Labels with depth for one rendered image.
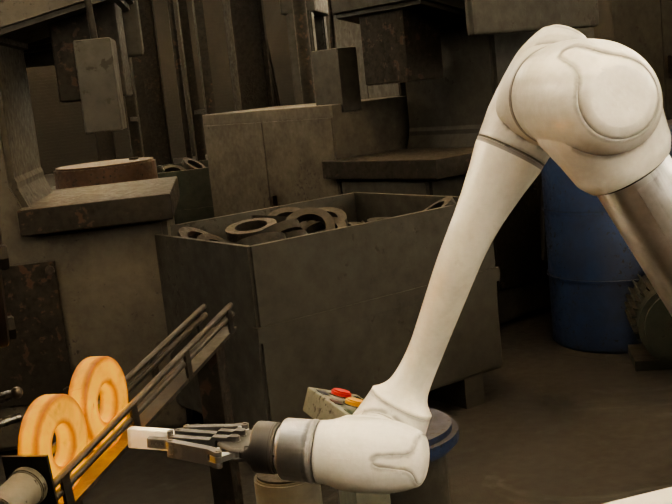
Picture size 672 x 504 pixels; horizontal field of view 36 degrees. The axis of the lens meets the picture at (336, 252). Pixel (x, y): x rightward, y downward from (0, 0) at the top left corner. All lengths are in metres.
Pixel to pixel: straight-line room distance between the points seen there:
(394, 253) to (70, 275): 1.15
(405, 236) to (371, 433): 2.11
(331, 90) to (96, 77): 1.75
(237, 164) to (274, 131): 0.39
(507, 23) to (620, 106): 3.24
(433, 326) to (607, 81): 0.49
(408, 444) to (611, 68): 0.57
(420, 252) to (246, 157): 2.10
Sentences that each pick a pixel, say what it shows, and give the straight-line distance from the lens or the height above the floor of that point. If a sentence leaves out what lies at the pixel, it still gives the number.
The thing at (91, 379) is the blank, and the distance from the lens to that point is 1.74.
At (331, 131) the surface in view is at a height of 0.98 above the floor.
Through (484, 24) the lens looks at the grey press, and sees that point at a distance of 4.35.
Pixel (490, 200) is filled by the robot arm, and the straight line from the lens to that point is 1.43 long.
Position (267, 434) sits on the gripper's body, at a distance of 1.51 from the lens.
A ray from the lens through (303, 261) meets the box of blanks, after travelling 3.28.
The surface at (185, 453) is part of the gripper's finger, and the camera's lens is 1.54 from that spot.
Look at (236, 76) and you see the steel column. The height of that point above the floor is 1.35.
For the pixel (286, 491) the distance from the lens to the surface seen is 1.89.
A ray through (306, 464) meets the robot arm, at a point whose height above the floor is 0.69.
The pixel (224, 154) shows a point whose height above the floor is 0.88.
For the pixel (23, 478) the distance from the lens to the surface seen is 1.58.
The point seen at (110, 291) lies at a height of 0.56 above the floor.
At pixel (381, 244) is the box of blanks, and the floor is 0.66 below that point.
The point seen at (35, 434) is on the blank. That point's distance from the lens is 1.60.
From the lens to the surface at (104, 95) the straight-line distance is 3.51.
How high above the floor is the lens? 1.21
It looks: 9 degrees down
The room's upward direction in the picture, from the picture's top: 6 degrees counter-clockwise
